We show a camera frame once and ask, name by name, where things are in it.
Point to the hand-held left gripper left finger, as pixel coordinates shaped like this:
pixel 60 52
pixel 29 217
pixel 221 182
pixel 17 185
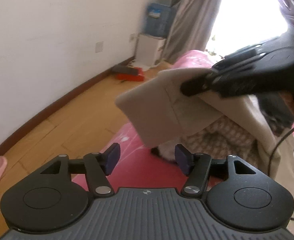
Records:
pixel 112 158

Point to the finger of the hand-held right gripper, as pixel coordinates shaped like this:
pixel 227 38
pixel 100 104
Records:
pixel 237 57
pixel 194 86

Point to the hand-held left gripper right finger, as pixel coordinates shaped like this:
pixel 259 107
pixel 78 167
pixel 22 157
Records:
pixel 183 160

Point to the beige zip hoodie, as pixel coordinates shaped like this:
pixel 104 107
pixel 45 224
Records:
pixel 157 105

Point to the pink floral blanket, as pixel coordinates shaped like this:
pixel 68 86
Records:
pixel 134 142

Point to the beige knitted cloth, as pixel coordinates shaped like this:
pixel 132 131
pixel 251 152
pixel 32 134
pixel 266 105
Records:
pixel 219 137

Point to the beige curtain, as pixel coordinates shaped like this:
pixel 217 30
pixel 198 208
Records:
pixel 194 12

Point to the red and black dustpan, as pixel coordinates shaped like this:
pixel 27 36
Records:
pixel 129 77

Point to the blue water bottle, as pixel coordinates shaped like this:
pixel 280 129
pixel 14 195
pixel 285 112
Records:
pixel 159 20

